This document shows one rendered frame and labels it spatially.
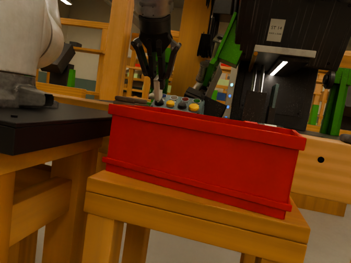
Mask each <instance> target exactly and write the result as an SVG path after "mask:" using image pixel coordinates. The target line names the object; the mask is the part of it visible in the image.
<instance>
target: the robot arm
mask: <svg viewBox="0 0 351 263"><path fill-rule="evenodd" d="M134 6H135V11H136V13H138V14H139V15H138V17H139V29H140V33H139V37H138V38H135V39H134V40H133V41H132V42H131V45H132V47H133V48H134V50H135V51H136V54H137V58H138V61H139V64H140V66H141V69H142V72H143V75H144V76H148V77H149V78H150V84H151V88H153V89H154V96H155V101H160V100H161V98H162V90H163V89H164V88H165V79H169V78H170V76H171V74H172V71H173V67H174V63H175V60H176V55H177V52H178V50H179V49H180V47H181V43H180V42H178V43H177V42H176V41H174V40H173V36H172V34H171V15H170V13H172V11H173V0H134ZM61 28H62V25H61V19H60V12H59V6H58V1H57V0H0V108H51V109H57V108H58V102H57V101H55V100H54V96H53V94H50V93H47V92H44V91H41V90H38V89H37V88H36V78H35V77H36V72H37V69H39V68H43V67H46V66H48V65H50V64H52V63H53V62H54V61H56V60H57V59H58V57H59V56H60V54H61V52H62V50H63V47H64V36H63V33H62V30H61ZM142 43H143V45H144V46H145V48H146V49H147V55H148V61H147V58H146V55H145V52H144V48H143V46H142ZM169 44H170V45H171V51H172V52H171V54H170V58H169V62H168V66H167V71H166V68H165V51H166V48H167V47H168V46H169ZM156 52H157V57H158V75H156V74H157V72H156ZM11 73H12V74H11ZM24 75H25V76H24ZM31 76H32V77H31Z"/></svg>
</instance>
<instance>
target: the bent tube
mask: <svg viewBox="0 0 351 263"><path fill-rule="evenodd" d="M223 36H224V35H223V34H221V33H218V34H217V35H216V36H215V37H214V39H213V42H215V46H214V50H213V54H212V57H211V60H212V59H213V57H215V54H216V52H217V50H218V48H219V45H220V43H221V41H222V39H223ZM211 60H210V61H211ZM202 87H203V83H198V82H197V83H196V84H195V85H194V86H193V88H194V89H196V90H198V91H200V90H201V89H202Z"/></svg>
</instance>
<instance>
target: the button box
mask: <svg viewBox="0 0 351 263"><path fill-rule="evenodd" d="M171 96H172V95H167V94H166V97H164V98H162V99H163V104H162V105H156V104H155V100H153V102H152V104H151V105H150V107H161V108H165V109H172V110H178V111H184V112H190V113H196V114H203V115H204V104H205V101H204V100H200V102H199V103H195V102H194V101H193V100H194V99H192V98H189V100H187V101H183V100H182V98H183V97H179V96H177V99H172V98H171ZM169 100H172V101H174V106H171V107H169V106H167V105H166V102H167V101H169ZM180 102H184V103H186V108H184V109H181V108H178V104H179V103H180ZM192 103H195V104H198V106H199V109H198V110H197V111H191V110H190V109H189V105H190V104H192Z"/></svg>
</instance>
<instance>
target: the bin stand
mask: <svg viewBox="0 0 351 263"><path fill-rule="evenodd" d="M289 197H290V196H289ZM290 204H291V205H292V211H291V212H289V211H286V215H285V219H284V220H281V219H278V218H274V217H270V216H267V215H264V214H260V213H257V212H253V211H249V210H245V209H242V208H238V207H235V206H231V205H227V204H224V203H221V202H217V201H213V200H210V199H206V198H203V197H199V196H195V195H191V194H188V193H184V192H180V191H178V190H174V189H170V188H166V187H163V186H159V185H156V184H152V183H148V182H144V181H141V180H137V179H134V178H131V177H127V176H124V175H120V174H116V173H112V172H109V171H106V170H103V171H100V172H98V173H96V174H94V175H92V176H89V177H88V178H87V186H86V194H85V203H84V212H87V213H88V215H87V224H86V232H85V241H84V249H83V258H82V263H119V257H120V249H121V242H122V234H123V227H124V223H125V222H126V223H127V226H126V233H125V241H124V248H123V255H122V263H145V262H146V255H147V248H148V242H149V235H150V229H152V230H156V231H160V232H164V233H168V234H172V235H176V236H179V237H183V238H188V239H190V240H194V241H198V242H202V243H206V244H210V245H214V246H218V247H222V248H225V249H229V250H234V251H237V252H240V253H241V258H240V263H303V262H304V259H305V254H306V250H307V243H308V240H309V236H310V231H311V229H310V227H309V225H308V224H307V222H306V220H305V219H304V217H303V216H302V214H301V212H300V211H299V209H298V208H297V206H296V204H295V203H294V201H293V200H292V198H291V197H290Z"/></svg>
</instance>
